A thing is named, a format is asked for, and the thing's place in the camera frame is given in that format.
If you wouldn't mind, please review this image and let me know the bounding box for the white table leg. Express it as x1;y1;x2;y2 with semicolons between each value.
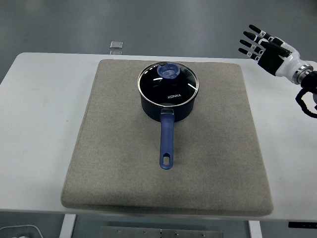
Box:
59;214;77;238
248;220;263;238

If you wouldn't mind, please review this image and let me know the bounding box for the dark blue saucepan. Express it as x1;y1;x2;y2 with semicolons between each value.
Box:
139;86;199;171

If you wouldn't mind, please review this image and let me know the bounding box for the white and black hand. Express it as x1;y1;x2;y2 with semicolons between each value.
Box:
238;24;307;80

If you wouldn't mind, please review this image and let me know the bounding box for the beige fabric mat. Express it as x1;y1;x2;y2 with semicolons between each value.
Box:
60;59;274;217

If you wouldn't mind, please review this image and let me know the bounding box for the grey metal plate with screws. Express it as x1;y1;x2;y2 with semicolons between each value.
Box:
100;226;223;238

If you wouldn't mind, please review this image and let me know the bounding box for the glass lid with blue knob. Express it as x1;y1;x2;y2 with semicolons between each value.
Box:
137;61;200;107

